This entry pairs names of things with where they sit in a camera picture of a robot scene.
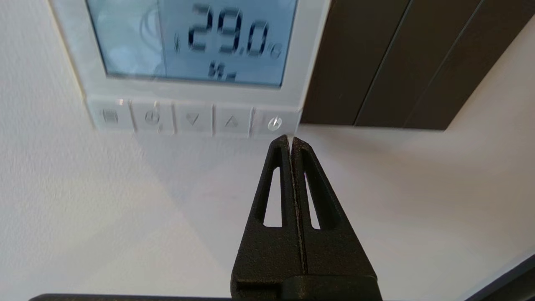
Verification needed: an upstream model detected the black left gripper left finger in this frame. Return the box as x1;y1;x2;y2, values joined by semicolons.
231;135;303;301

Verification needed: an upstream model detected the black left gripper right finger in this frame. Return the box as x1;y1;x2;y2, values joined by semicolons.
292;137;382;301

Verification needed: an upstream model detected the white wall thermostat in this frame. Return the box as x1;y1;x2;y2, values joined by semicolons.
48;0;333;138

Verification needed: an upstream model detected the dark grey wall switch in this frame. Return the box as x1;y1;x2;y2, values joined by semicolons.
300;0;535;131

